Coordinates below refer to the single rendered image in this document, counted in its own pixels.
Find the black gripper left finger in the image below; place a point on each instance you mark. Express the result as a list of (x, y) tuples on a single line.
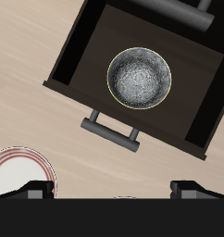
[(39, 189)]

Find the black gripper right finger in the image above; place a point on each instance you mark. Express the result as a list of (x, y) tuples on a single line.
[(186, 189)]

